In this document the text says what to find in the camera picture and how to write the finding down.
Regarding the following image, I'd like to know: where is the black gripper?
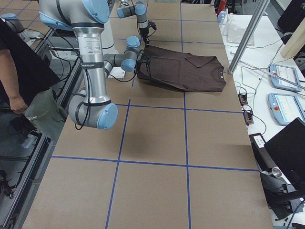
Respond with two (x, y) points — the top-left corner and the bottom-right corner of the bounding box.
(139, 27), (150, 46)
(133, 53), (152, 78)

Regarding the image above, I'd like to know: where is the dark brown t-shirt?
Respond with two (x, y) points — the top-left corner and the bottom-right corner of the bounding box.
(138, 46), (226, 92)

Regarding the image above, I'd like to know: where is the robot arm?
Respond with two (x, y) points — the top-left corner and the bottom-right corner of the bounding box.
(117, 1), (151, 47)
(39, 0), (141, 129)

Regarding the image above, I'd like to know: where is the red cylinder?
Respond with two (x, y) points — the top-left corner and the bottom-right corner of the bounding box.
(217, 0), (227, 15)

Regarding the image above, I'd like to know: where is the clear acrylic tray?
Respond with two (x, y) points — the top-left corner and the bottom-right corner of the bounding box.
(217, 11), (252, 44)

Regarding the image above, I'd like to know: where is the standing person black shirt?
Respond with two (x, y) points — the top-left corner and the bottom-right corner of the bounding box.
(0, 21), (67, 144)

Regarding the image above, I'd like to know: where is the near blue teach pendant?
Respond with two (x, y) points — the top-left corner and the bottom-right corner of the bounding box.
(268, 93), (305, 126)

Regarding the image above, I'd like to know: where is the blue teach pendant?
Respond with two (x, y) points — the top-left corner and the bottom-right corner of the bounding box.
(269, 64), (302, 92)
(268, 93), (305, 126)

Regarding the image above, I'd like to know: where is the far blue teach pendant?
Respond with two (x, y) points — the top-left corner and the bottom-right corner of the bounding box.
(269, 64), (302, 92)

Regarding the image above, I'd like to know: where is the aluminium frame post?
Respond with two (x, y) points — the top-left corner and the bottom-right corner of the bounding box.
(228, 0), (270, 74)

